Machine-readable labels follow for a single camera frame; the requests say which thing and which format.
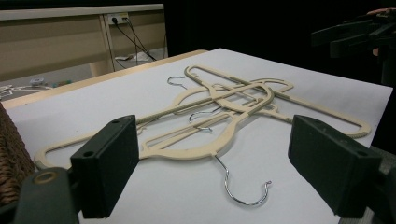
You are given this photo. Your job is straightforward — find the beige wooden desk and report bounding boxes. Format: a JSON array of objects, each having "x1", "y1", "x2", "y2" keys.
[{"x1": 0, "y1": 3, "x2": 169, "y2": 82}]

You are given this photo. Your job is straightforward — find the black power cable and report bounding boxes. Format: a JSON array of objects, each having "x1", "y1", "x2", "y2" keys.
[
  {"x1": 122, "y1": 17, "x2": 150, "y2": 59},
  {"x1": 111, "y1": 18, "x2": 157, "y2": 62}
]

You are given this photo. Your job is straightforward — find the brown wicker basket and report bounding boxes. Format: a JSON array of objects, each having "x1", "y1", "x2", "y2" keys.
[{"x1": 0, "y1": 102, "x2": 35, "y2": 207}]

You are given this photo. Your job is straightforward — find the beige plastic clothes hanger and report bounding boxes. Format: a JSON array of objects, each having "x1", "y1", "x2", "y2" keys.
[
  {"x1": 136, "y1": 77, "x2": 295, "y2": 135},
  {"x1": 183, "y1": 64, "x2": 372, "y2": 140},
  {"x1": 34, "y1": 75, "x2": 237, "y2": 171},
  {"x1": 139, "y1": 82, "x2": 276, "y2": 207}
]

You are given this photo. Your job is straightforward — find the white hangers on floor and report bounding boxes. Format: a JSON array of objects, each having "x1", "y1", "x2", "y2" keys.
[{"x1": 0, "y1": 83, "x2": 52, "y2": 101}]

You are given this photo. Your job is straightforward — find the white paper on floor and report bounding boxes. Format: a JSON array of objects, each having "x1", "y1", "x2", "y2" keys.
[{"x1": 115, "y1": 50, "x2": 152, "y2": 63}]

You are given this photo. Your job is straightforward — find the white wall power socket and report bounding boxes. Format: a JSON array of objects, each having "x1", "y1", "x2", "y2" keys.
[{"x1": 106, "y1": 12, "x2": 130, "y2": 26}]

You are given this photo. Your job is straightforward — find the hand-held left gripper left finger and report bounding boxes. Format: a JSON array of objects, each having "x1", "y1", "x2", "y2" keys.
[{"x1": 70, "y1": 115, "x2": 140, "y2": 219}]

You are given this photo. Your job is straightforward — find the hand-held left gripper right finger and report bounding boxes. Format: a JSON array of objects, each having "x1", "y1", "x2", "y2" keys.
[{"x1": 288, "y1": 114, "x2": 383, "y2": 219}]

